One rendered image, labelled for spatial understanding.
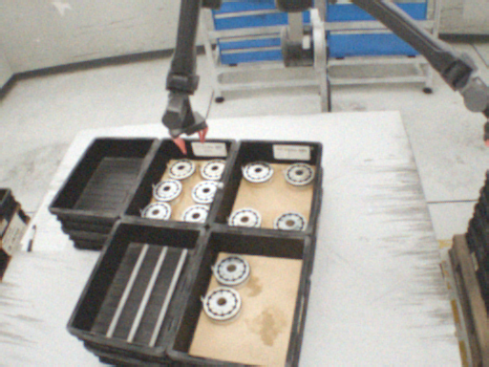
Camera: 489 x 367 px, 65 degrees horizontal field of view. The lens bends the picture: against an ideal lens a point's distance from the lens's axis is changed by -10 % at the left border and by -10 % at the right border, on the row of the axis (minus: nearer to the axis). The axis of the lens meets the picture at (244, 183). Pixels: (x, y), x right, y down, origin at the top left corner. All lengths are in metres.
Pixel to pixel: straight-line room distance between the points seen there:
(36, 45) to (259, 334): 4.16
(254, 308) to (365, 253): 0.44
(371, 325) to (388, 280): 0.17
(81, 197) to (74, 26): 3.04
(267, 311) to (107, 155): 0.96
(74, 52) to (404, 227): 3.87
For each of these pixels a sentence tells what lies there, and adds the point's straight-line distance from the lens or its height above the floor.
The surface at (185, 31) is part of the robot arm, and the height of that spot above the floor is 1.45.
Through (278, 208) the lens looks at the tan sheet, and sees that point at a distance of 1.38.
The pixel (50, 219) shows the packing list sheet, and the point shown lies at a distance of 1.86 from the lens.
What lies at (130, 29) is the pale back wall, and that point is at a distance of 4.30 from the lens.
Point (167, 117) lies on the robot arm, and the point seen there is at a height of 1.25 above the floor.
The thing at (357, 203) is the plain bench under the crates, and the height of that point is 0.70.
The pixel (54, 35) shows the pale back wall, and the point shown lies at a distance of 4.67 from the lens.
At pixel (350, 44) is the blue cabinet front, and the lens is 3.19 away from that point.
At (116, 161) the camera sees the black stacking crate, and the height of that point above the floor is 0.83.
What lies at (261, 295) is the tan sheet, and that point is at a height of 0.83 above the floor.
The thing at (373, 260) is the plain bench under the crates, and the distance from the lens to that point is 1.41.
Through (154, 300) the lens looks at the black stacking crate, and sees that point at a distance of 1.26.
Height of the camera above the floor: 1.86
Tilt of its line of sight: 44 degrees down
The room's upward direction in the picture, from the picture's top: 11 degrees counter-clockwise
